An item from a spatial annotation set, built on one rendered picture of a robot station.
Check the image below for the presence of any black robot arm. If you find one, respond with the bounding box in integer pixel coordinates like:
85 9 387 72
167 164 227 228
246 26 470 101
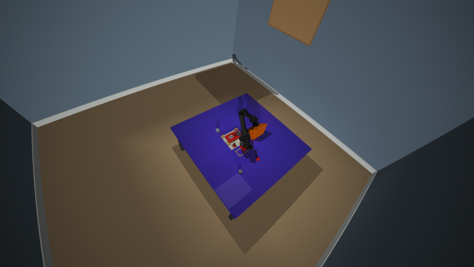
238 108 259 147

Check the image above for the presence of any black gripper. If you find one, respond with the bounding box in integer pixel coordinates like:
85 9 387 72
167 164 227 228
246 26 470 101
239 137 253 150

